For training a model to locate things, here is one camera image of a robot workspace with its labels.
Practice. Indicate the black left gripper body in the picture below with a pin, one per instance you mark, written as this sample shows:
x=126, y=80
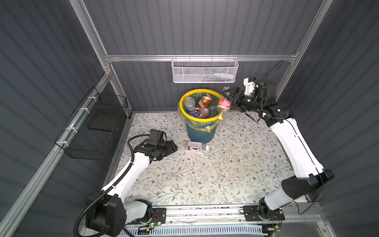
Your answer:
x=162, y=149

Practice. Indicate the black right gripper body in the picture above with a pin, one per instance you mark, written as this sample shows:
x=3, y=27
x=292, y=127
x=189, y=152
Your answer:
x=247, y=102

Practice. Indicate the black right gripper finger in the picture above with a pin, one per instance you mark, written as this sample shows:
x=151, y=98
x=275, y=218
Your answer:
x=233, y=93
x=242, y=107

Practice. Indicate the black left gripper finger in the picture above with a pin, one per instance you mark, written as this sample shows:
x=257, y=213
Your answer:
x=170, y=146
x=163, y=155

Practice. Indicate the red label clear bottle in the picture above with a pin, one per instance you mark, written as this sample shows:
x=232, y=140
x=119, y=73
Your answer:
x=223, y=106

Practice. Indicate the clear unlabeled bottle white cap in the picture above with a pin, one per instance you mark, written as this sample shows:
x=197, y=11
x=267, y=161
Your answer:
x=213, y=111

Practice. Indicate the brown coffee bottle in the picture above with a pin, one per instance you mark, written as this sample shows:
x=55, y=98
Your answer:
x=204, y=101

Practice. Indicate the orange juice bottle red label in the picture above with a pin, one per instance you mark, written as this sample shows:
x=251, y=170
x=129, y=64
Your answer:
x=203, y=112

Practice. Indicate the pepsi label bottle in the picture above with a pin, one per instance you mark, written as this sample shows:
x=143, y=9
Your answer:
x=193, y=113

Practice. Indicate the blue label clear bottle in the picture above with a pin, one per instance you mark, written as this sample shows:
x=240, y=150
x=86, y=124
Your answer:
x=189, y=103

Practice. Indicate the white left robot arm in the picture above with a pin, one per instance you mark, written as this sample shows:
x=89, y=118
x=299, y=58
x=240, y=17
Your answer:
x=105, y=212

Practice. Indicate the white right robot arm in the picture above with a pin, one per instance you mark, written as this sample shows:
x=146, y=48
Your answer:
x=309, y=173

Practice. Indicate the teal ribbed waste bin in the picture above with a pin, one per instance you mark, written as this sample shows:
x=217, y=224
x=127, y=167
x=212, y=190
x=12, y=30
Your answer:
x=199, y=136

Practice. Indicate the yellow bin liner bag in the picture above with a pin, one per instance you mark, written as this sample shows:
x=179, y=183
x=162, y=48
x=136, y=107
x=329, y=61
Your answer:
x=204, y=125

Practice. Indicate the white spray bottle in basket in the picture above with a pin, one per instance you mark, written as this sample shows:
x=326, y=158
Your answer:
x=224, y=76

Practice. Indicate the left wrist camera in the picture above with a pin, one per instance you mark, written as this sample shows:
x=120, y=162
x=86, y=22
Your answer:
x=156, y=137

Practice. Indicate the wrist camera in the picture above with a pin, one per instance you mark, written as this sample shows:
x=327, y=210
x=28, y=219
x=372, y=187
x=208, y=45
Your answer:
x=156, y=137
x=254, y=88

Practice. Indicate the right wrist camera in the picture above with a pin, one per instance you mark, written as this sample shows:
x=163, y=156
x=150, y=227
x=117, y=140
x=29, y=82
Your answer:
x=254, y=88

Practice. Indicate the white wire wall basket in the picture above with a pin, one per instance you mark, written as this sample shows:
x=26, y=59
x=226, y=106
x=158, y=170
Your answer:
x=200, y=70

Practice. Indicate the black wire wall basket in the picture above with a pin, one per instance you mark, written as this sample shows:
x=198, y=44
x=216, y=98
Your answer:
x=92, y=133

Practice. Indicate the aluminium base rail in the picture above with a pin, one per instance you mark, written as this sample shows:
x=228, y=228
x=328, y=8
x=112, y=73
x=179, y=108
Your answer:
x=235, y=220

